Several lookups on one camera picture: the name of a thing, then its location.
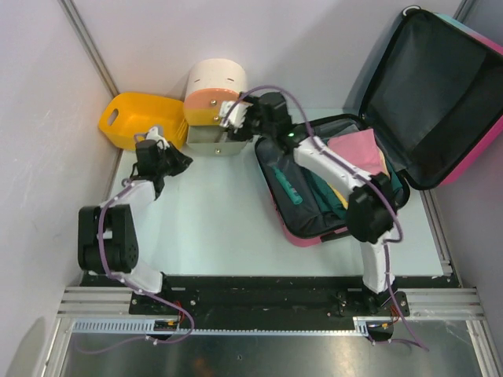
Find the pink and teal children's suitcase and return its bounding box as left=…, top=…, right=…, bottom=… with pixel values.
left=255, top=6, right=502, bottom=247

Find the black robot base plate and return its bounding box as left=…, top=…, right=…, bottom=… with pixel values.
left=80, top=274, right=409, bottom=324

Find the grey slotted cable duct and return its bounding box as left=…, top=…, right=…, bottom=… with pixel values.
left=72, top=317, right=370, bottom=337

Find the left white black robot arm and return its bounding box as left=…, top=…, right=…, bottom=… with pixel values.
left=77, top=137, right=193, bottom=314

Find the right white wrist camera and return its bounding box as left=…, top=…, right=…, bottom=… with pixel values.
left=218, top=101, right=252, bottom=129

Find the pink cloth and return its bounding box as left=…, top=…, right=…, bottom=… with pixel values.
left=328, top=129, right=389, bottom=175

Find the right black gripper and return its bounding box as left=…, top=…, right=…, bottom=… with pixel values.
left=228, top=93, right=276, bottom=143

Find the yellow plastic basket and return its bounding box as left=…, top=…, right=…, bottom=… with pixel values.
left=98, top=92, right=188, bottom=151

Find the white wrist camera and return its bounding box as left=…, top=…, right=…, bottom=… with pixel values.
left=145, top=126, right=168, bottom=149
left=218, top=101, right=252, bottom=129

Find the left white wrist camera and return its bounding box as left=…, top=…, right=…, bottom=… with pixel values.
left=145, top=126, right=168, bottom=149

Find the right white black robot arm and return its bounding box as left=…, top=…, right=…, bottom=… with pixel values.
left=218, top=86, right=403, bottom=315

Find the yellow folded cloth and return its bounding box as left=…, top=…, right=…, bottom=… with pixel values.
left=329, top=149, right=391, bottom=209

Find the round pastel drawer cabinet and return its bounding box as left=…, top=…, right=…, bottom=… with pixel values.
left=183, top=58, right=248, bottom=156

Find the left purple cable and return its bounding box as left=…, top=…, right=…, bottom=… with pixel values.
left=74, top=131, right=196, bottom=357

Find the dark green folded cloth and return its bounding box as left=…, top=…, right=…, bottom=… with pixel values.
left=301, top=167, right=409, bottom=220

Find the teal tube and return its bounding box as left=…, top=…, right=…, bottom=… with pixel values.
left=273, top=167, right=303, bottom=205

